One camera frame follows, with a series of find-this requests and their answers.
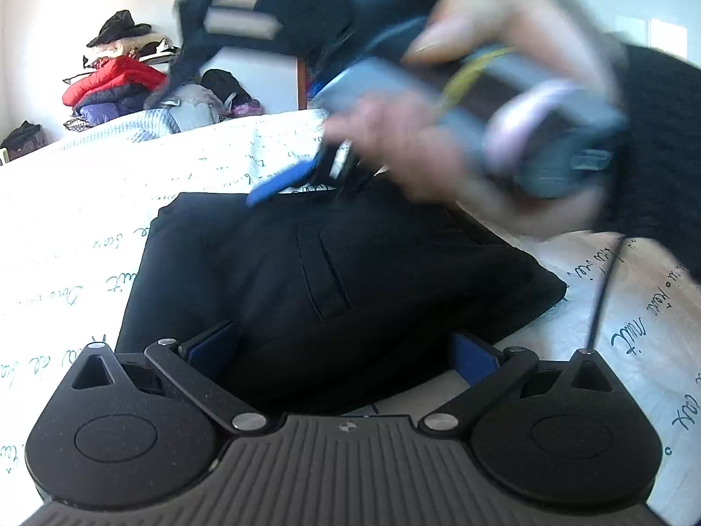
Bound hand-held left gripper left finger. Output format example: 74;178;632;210
71;320;275;439

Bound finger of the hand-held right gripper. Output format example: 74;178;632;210
145;0;280;110
245;142;362;209

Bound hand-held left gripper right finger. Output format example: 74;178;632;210
419;331;630;439

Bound black pants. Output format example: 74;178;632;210
115;178;567;417

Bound person's right forearm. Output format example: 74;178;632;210
591;44;701;280

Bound person's right hand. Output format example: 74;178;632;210
323;0;626;239

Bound beige clothing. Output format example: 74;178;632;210
82;36;181;67

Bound grey bag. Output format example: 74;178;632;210
164;85;225;132

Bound black garment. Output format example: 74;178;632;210
86;10;154;49

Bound purple cloth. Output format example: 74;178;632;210
222;96;264;118

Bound red puffer jacket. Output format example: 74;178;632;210
61;56;168;107

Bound light blue quilted blanket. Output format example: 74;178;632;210
128;108;181;135

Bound navy purple jacket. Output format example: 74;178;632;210
74;88;151;127

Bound white printed bed sheet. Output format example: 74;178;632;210
0;107;701;526

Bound small black bag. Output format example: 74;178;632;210
0;121;45;161

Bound black cable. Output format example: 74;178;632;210
588;235;628;352

